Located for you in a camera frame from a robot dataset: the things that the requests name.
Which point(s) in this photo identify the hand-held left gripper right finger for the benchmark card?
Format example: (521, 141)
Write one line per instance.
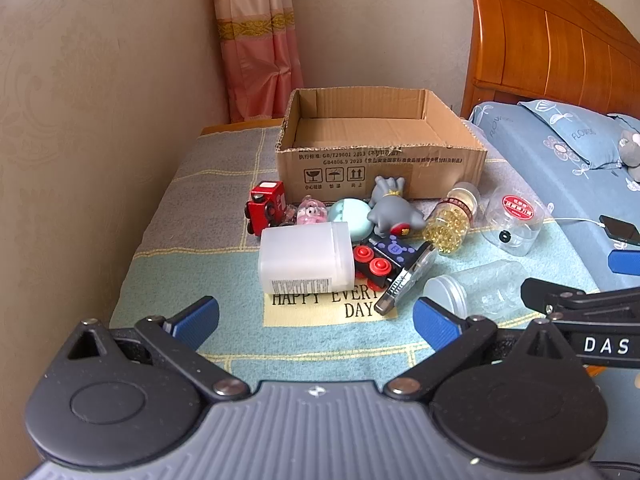
(434, 325)

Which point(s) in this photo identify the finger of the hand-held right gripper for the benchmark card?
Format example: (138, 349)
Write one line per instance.
(625, 261)
(575, 296)

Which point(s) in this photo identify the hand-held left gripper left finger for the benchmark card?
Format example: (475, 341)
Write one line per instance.
(196, 317)

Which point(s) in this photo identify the clear jar grey lid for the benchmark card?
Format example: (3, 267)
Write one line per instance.
(470, 287)

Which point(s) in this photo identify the clear jar red label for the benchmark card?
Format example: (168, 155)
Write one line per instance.
(515, 220)

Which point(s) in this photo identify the yellow capsule bottle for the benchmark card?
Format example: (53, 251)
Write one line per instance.
(450, 225)

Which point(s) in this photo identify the white plastic bottle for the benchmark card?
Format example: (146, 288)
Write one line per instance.
(305, 257)

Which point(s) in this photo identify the grey elephant toy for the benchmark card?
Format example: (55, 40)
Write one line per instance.
(392, 207)

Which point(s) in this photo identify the red toy train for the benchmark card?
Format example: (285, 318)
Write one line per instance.
(266, 207)

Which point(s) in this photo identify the brown cardboard box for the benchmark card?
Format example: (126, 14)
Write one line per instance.
(380, 165)

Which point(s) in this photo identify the black smartphone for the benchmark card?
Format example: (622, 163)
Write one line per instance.
(620, 230)

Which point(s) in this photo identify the black toy car red wheels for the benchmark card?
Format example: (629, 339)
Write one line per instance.
(382, 260)

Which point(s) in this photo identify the blue flower bed sheet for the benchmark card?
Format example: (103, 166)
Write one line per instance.
(575, 195)

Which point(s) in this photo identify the grey plush toy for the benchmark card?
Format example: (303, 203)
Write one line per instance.
(631, 147)

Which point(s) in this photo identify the teal round toy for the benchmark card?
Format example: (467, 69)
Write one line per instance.
(350, 217)

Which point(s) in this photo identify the blue flower pillow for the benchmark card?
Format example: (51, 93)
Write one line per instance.
(575, 132)

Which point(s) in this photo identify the wooden bed headboard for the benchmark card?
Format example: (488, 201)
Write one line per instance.
(550, 40)

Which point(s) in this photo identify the pink curtain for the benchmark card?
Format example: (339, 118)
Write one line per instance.
(252, 35)

